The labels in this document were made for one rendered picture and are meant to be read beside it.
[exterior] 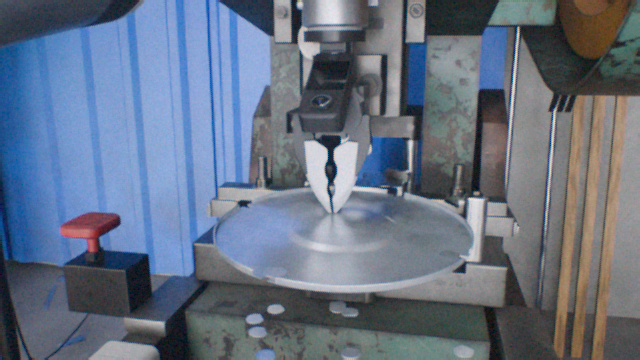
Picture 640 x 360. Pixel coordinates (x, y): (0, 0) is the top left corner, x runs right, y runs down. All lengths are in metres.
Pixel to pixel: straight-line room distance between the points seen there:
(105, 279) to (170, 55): 1.49
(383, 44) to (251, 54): 1.35
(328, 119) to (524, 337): 0.37
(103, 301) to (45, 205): 1.89
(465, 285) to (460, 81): 0.41
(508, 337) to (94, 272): 0.53
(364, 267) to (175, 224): 1.84
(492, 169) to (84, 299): 0.76
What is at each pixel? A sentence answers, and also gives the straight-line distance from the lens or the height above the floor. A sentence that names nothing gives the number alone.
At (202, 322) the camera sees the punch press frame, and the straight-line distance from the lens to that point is 0.74.
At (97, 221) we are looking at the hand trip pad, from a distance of 0.76.
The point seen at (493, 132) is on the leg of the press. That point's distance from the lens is 1.10.
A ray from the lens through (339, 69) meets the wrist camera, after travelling 0.58.
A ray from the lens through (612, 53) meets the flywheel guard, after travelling 0.64.
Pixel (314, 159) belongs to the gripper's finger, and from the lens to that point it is 0.61.
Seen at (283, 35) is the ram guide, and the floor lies 1.00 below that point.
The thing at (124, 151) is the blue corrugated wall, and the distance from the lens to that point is 2.34.
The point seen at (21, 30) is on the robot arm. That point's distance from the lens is 0.19.
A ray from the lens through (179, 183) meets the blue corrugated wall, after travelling 2.22.
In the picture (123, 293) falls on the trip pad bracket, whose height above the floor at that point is 0.67.
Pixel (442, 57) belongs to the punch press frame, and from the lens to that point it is 0.99.
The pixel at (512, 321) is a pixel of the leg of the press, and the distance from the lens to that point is 0.74.
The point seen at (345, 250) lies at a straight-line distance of 0.54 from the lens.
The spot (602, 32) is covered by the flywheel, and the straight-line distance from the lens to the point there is 0.81.
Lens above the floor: 0.98
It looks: 14 degrees down
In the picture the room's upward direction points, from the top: straight up
